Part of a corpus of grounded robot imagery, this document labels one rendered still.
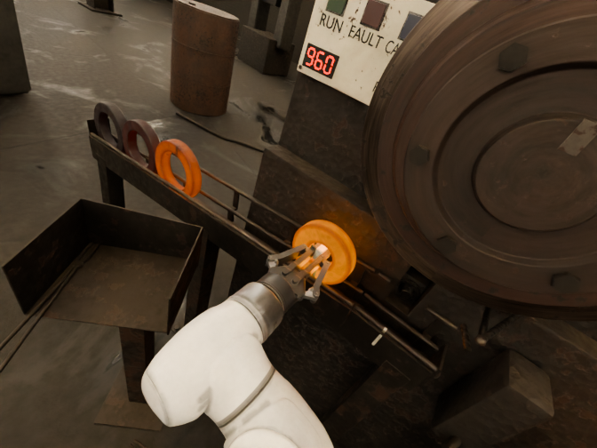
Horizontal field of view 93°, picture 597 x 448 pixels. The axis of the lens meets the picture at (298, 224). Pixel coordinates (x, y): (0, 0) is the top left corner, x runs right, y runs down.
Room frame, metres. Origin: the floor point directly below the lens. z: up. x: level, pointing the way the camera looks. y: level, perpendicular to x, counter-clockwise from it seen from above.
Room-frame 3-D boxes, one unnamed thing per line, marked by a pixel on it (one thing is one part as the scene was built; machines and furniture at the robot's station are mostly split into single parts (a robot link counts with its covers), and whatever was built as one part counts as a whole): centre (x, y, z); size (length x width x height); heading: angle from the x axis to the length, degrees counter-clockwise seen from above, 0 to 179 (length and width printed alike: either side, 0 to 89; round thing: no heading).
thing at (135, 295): (0.35, 0.31, 0.36); 0.26 x 0.20 x 0.72; 102
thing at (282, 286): (0.36, -0.01, 0.77); 0.09 x 0.08 x 0.07; 157
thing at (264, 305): (0.29, 0.01, 0.76); 0.09 x 0.06 x 0.09; 67
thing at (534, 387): (0.35, -0.48, 0.68); 0.11 x 0.08 x 0.24; 157
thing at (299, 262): (0.43, -0.03, 0.77); 0.11 x 0.01 x 0.04; 159
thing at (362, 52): (0.66, 0.01, 1.15); 0.26 x 0.02 x 0.18; 67
